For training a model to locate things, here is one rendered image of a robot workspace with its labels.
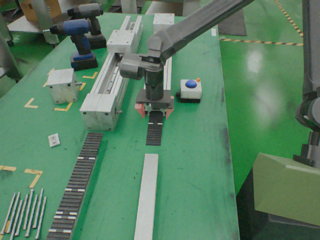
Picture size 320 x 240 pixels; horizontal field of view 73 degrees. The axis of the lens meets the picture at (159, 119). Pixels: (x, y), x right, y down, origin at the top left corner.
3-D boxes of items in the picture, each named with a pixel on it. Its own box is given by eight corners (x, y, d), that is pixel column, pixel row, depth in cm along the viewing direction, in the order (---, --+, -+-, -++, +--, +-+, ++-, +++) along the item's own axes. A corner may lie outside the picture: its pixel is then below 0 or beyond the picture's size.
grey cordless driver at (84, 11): (109, 47, 121) (102, 5, 106) (73, 52, 117) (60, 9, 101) (107, 41, 126) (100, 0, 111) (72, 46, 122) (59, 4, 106)
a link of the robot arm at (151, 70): (160, 69, 58) (166, 59, 61) (136, 65, 59) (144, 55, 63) (160, 90, 62) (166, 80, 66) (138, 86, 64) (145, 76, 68)
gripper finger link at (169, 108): (153, 111, 78) (152, 90, 71) (173, 112, 77) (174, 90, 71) (151, 124, 73) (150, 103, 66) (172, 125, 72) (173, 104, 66)
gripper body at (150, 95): (140, 93, 72) (138, 74, 67) (170, 94, 71) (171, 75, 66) (137, 105, 67) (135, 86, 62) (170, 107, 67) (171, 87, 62)
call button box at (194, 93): (199, 103, 86) (202, 90, 82) (175, 102, 87) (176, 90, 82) (198, 91, 92) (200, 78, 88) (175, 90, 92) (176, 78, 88)
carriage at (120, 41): (131, 58, 101) (130, 44, 96) (108, 57, 101) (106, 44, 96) (136, 43, 112) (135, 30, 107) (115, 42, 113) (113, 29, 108)
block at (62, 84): (84, 100, 88) (78, 81, 81) (54, 104, 86) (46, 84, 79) (85, 86, 95) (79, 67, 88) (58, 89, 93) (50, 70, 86)
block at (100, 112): (121, 131, 75) (117, 111, 69) (86, 130, 76) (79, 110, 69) (125, 114, 82) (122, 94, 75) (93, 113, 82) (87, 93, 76)
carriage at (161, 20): (173, 36, 118) (173, 24, 113) (153, 36, 118) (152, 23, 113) (173, 25, 129) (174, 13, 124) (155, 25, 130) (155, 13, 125)
